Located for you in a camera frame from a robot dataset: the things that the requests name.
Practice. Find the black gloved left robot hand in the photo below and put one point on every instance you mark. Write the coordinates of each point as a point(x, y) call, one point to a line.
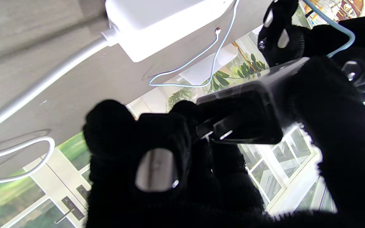
point(322, 41)

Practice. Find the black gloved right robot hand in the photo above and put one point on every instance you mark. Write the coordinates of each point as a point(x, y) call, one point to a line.
point(185, 190)

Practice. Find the grey charger adapter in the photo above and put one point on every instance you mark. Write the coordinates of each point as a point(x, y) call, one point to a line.
point(249, 110)

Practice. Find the broad leaf green plant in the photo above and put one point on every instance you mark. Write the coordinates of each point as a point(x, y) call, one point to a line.
point(242, 71)

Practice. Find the white power strip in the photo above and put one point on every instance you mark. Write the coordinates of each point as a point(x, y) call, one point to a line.
point(157, 28)

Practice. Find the tall leafy green plant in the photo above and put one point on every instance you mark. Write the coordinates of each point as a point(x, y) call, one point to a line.
point(181, 95)

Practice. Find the white planter box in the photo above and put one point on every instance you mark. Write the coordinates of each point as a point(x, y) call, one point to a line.
point(211, 66)

